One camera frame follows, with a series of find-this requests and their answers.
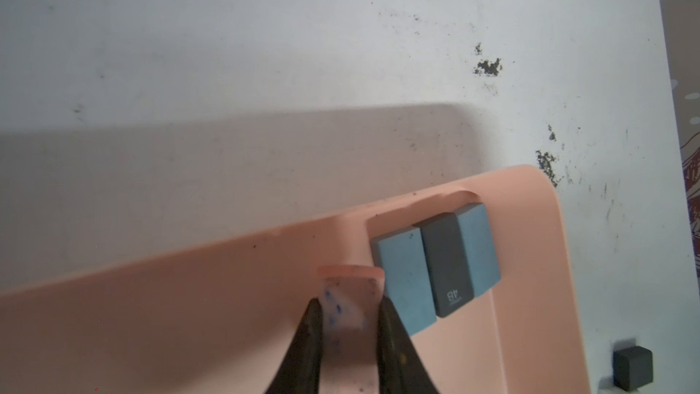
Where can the pink eraser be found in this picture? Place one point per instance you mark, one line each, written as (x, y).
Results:
(350, 298)

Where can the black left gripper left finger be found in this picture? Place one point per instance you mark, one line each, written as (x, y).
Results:
(299, 371)

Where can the pink plastic storage tray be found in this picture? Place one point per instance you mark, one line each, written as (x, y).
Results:
(218, 318)

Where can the black eraser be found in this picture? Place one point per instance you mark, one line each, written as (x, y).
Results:
(447, 263)
(633, 368)

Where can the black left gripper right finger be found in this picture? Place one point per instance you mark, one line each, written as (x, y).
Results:
(400, 370)

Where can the teal eraser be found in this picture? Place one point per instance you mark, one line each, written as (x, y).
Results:
(401, 255)
(479, 247)

